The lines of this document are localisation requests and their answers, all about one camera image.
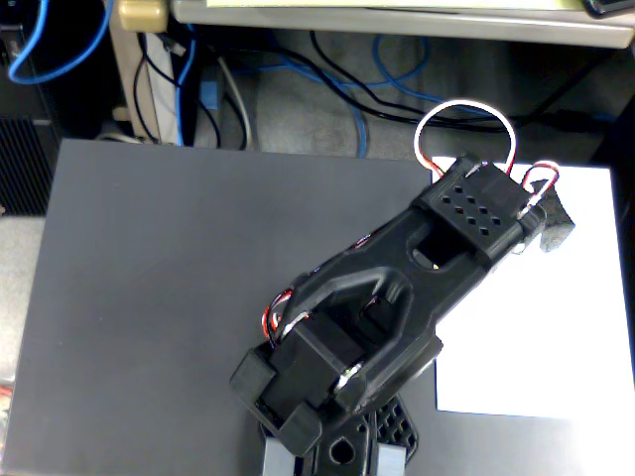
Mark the blue plug connector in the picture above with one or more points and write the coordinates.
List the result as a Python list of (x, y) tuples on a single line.
[(209, 94)]

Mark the white paper sheet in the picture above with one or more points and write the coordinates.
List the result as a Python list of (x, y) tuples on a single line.
[(546, 322)]

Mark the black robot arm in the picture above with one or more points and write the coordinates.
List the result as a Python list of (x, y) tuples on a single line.
[(431, 287)]

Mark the beige plastic box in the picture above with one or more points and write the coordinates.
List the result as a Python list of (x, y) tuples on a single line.
[(141, 15)]

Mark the beige desk leg panel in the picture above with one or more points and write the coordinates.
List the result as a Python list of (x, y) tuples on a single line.
[(161, 104)]

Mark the black foam cube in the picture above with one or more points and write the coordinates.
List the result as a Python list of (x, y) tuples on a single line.
[(558, 228)]

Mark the black desk item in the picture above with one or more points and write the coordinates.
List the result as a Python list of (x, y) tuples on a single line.
[(610, 6)]

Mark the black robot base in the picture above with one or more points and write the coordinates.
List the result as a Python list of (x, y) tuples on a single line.
[(392, 431)]

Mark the black computer tower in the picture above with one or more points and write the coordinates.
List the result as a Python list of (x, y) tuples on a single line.
[(20, 163)]

